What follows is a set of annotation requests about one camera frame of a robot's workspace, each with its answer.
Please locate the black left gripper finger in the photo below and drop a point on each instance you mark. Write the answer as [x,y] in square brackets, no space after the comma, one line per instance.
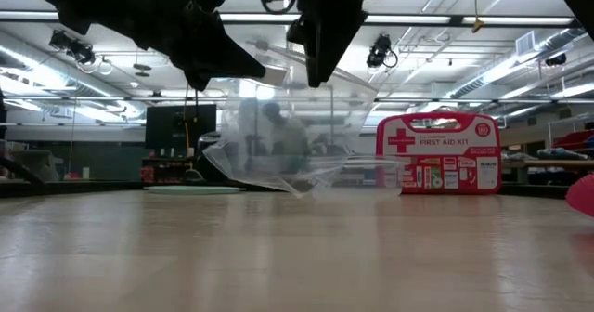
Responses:
[227,40]
[220,68]

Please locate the wooden background table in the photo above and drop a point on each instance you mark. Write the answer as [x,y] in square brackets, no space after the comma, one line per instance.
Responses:
[547,163]

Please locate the red first aid kit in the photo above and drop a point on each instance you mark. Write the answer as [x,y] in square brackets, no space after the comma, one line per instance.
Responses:
[441,163]

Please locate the clear plastic container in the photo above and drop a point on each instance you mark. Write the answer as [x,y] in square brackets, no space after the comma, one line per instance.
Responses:
[371,182]

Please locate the yellow hanging plug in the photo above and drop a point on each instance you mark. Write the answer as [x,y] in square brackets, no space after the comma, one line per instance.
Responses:
[478,24]

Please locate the person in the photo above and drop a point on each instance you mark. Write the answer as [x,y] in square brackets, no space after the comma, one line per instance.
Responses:
[285,135]

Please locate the black monitor screen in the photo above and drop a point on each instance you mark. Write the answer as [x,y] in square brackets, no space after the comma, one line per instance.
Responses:
[181,126]

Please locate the red elastic bandage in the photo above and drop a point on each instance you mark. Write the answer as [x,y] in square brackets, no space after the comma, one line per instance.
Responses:
[582,196]

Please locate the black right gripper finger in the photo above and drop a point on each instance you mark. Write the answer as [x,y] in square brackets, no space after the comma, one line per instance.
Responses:
[334,33]

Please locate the clear plastic zip bag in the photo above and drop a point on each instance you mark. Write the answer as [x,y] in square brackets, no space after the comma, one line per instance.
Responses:
[241,163]

